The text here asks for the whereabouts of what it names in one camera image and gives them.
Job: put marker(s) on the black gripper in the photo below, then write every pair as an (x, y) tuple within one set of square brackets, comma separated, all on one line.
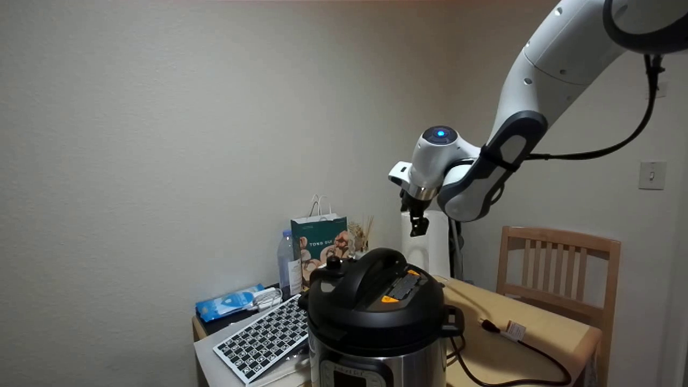
[(415, 201)]

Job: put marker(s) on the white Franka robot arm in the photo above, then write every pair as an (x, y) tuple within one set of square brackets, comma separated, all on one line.
[(561, 64)]

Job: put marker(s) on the white paper towel roll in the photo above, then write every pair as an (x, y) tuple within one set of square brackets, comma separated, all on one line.
[(427, 250)]

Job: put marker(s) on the brown dried plant bundle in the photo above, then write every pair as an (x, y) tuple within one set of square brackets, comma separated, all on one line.
[(358, 236)]

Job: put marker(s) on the black steel pressure cooker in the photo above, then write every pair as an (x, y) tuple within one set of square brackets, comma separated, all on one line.
[(380, 315)]

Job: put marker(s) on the green paper gift bag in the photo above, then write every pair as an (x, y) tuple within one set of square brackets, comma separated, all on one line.
[(319, 228)]

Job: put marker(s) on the clear plastic water bottle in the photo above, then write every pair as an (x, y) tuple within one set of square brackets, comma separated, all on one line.
[(286, 260)]

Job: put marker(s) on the small white packet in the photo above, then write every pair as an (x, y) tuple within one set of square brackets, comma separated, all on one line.
[(267, 297)]

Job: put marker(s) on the wooden slatted chair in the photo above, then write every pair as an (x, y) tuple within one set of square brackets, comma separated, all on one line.
[(594, 248)]

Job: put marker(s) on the blue wet wipes pack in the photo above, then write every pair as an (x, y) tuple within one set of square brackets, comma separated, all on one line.
[(222, 304)]

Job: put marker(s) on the white wall light switch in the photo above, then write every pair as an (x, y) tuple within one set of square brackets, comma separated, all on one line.
[(653, 175)]

